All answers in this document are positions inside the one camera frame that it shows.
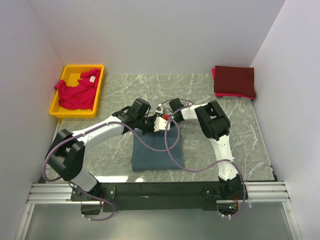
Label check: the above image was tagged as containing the blue-grey t shirt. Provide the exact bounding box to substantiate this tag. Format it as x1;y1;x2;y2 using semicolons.
130;127;184;172

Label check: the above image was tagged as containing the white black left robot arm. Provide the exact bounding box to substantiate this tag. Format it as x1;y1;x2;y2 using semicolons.
42;98;155;201

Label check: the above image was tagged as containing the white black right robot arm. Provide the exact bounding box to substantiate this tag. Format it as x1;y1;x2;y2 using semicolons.
168;98;245;200

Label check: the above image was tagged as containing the folded maroon t shirt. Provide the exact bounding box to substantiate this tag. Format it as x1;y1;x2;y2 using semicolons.
214;65;257;99

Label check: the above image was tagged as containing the crumpled red t shirt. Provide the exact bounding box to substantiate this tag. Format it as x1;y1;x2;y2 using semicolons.
54;68;101;111

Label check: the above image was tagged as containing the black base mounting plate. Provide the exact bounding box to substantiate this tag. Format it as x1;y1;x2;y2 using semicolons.
70;181;249;213

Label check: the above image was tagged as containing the yellow plastic bin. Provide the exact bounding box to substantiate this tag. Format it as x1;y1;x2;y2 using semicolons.
49;64;105;119

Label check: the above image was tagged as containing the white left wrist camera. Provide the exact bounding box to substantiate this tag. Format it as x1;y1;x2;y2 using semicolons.
154;116;171;132

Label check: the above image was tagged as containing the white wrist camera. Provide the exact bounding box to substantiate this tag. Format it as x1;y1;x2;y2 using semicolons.
155;103;164;116
154;116;171;132

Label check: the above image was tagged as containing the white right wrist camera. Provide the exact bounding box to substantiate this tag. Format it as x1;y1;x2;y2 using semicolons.
155;103;164;116

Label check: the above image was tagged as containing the aluminium extrusion rail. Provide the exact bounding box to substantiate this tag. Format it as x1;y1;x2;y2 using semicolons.
15;181;302;240

